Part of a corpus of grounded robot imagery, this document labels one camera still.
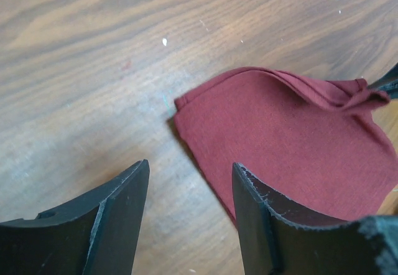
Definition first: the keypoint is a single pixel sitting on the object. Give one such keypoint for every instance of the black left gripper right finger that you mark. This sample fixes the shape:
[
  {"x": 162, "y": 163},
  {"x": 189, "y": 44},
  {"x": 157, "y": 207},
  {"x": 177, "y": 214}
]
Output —
[{"x": 280, "y": 236}]

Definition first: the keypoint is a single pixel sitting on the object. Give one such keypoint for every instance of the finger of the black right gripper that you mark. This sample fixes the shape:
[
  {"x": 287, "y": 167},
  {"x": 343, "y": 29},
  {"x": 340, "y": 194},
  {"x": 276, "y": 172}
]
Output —
[{"x": 388, "y": 83}]

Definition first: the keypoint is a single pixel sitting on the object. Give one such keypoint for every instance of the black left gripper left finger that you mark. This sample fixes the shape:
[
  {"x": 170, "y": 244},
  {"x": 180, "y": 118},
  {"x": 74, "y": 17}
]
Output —
[{"x": 94, "y": 233}]

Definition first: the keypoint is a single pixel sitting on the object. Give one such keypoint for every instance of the dark red cloth napkin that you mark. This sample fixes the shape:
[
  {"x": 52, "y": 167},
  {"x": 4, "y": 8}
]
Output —
[{"x": 313, "y": 140}]

